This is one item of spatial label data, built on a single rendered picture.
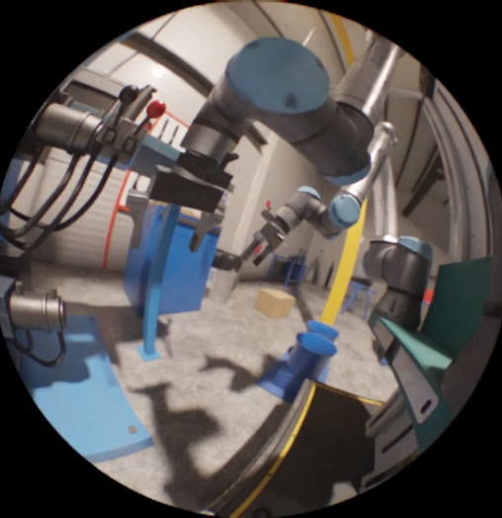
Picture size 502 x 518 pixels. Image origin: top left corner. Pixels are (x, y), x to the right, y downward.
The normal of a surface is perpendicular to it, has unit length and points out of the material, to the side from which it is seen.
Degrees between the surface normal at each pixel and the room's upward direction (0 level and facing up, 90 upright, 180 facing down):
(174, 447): 0
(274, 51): 114
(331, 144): 148
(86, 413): 0
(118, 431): 0
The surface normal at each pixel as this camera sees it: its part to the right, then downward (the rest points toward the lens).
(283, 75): 0.29, 0.57
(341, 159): 0.04, 0.92
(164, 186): 0.57, 0.63
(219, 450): 0.29, -0.95
